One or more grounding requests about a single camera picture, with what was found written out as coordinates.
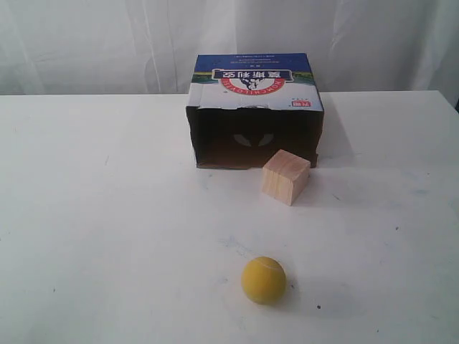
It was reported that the white backdrop curtain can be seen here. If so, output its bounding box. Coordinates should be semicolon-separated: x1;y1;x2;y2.
1;1;458;102

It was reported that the blue white cardboard box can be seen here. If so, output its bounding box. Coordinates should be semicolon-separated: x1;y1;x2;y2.
186;53;324;169

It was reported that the yellow tennis ball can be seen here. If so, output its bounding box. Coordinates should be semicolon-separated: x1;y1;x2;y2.
241;257;287;305

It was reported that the light wooden cube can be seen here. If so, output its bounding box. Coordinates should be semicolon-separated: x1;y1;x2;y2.
262;150;311;206

